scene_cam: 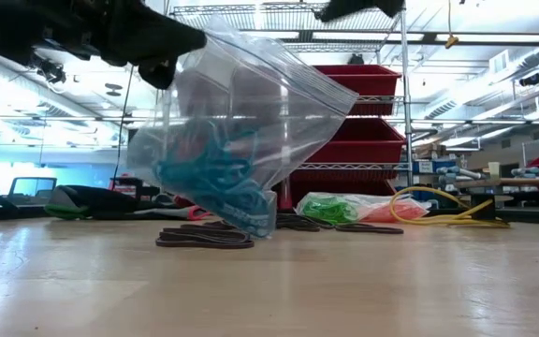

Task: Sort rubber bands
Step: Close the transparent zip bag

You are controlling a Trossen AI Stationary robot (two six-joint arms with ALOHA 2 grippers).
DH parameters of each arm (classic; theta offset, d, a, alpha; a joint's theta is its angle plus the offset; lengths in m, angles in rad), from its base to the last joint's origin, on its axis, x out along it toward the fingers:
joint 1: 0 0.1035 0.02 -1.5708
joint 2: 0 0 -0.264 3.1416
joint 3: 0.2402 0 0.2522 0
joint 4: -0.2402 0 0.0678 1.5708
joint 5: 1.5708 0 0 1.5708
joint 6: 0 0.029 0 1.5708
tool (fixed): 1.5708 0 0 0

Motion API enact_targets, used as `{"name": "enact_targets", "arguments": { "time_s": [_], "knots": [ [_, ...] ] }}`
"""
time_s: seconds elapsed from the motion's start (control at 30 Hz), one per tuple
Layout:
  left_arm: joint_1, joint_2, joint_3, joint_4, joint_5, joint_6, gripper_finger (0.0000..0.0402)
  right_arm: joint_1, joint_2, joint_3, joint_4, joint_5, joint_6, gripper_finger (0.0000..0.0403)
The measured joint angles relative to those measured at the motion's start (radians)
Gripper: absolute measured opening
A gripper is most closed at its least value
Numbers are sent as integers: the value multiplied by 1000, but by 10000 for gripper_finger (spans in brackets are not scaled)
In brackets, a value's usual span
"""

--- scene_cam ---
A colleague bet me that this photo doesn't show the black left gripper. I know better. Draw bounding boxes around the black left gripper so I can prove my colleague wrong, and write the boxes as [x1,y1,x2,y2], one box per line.
[0,0,208,91]

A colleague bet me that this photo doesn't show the clear plastic zipper bag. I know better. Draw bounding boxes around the clear plastic zipper bag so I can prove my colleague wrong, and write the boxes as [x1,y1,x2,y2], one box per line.
[126,16,359,240]
[296,191,378,225]
[357,193,432,224]

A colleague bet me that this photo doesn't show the blue rubber band bunch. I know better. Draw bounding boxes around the blue rubber band bunch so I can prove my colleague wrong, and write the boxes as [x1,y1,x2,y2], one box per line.
[154,119,275,235]

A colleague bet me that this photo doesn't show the green rubber band bunch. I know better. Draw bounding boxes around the green rubber band bunch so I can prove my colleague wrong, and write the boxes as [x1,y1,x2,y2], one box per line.
[300,195,360,225]

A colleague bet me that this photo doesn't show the orange rubber band bunch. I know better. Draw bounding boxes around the orange rubber band bunch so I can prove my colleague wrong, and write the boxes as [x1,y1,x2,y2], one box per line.
[360,200,423,224]

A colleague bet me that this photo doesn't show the dark grey rubber band tangle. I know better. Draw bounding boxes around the dark grey rubber band tangle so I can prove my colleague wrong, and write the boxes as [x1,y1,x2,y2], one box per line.
[180,212,335,233]

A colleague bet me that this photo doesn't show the yellow hanging plug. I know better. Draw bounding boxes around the yellow hanging plug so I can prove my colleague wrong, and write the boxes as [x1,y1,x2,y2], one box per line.
[444,0,460,51]

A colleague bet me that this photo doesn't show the black and green bag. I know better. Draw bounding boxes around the black and green bag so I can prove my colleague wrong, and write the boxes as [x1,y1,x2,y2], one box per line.
[42,182,212,222]

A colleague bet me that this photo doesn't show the blue storage bin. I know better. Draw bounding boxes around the blue storage bin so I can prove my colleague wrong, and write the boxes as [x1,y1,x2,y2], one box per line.
[412,158,447,176]

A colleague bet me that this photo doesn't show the computer monitor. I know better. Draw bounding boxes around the computer monitor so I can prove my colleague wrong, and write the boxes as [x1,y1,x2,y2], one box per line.
[7,176,58,206]

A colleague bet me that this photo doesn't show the grey blue pipe fitting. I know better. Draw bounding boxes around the grey blue pipe fitting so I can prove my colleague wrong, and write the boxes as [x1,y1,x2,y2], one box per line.
[436,165,485,184]
[511,166,539,181]

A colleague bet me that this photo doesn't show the wooden workbench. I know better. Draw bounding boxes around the wooden workbench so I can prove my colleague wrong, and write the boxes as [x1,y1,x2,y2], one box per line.
[454,177,539,189]

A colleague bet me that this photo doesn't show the chrome wire shelving rack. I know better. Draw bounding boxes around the chrome wire shelving rack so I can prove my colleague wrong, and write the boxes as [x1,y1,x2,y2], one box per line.
[159,2,414,207]

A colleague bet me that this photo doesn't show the yellow cable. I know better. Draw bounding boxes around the yellow cable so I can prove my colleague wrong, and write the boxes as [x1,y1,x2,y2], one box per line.
[388,185,513,229]

